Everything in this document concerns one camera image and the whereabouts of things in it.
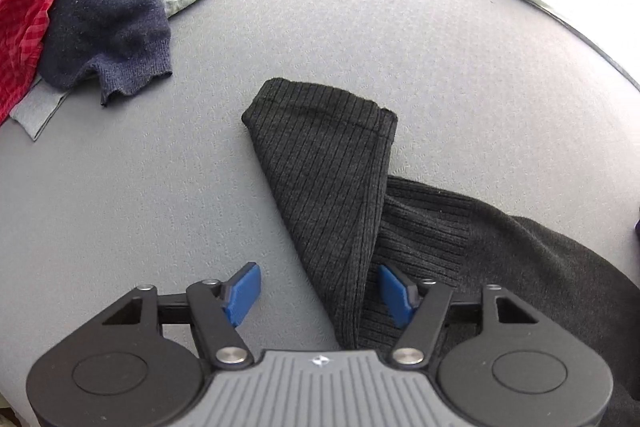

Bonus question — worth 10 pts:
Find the grey flat cloth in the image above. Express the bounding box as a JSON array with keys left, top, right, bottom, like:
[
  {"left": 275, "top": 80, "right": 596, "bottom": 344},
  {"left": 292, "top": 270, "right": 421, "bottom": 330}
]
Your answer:
[{"left": 10, "top": 74, "right": 69, "bottom": 142}]

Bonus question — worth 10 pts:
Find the black ribbed sweater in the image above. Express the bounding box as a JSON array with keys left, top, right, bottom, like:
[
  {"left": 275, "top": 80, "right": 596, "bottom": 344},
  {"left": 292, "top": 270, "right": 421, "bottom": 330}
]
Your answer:
[{"left": 241, "top": 77, "right": 640, "bottom": 427}]

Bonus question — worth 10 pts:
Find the grey mat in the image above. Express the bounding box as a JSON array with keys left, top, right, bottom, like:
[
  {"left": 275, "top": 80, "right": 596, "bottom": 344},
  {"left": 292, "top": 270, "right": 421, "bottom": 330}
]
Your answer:
[{"left": 0, "top": 0, "right": 640, "bottom": 423}]

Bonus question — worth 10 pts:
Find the navy knit sweater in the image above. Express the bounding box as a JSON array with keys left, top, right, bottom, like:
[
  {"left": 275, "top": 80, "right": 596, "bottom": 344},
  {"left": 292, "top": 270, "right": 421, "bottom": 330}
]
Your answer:
[{"left": 38, "top": 0, "right": 179, "bottom": 108}]

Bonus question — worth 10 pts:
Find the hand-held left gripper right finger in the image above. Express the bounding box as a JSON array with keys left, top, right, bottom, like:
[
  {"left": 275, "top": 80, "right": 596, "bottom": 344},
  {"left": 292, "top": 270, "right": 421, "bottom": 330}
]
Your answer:
[{"left": 377, "top": 264, "right": 539, "bottom": 368}]

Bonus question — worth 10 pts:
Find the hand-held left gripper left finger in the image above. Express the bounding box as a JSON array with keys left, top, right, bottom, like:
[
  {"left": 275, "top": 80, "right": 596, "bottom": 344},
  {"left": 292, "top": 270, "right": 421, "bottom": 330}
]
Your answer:
[{"left": 102, "top": 262, "right": 262, "bottom": 368}]

